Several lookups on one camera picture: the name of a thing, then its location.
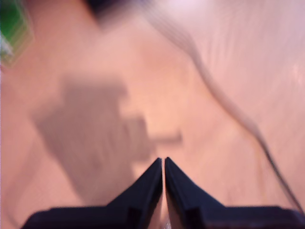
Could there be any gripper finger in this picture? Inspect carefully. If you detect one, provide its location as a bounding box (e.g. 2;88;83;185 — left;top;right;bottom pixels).
106;157;164;229
164;156;226;229

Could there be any green Jenkki gum bag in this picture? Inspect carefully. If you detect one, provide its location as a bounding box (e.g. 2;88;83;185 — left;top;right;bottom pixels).
0;0;36;69

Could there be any black power cable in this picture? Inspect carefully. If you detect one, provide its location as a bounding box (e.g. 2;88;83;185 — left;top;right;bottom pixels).
142;0;305;215

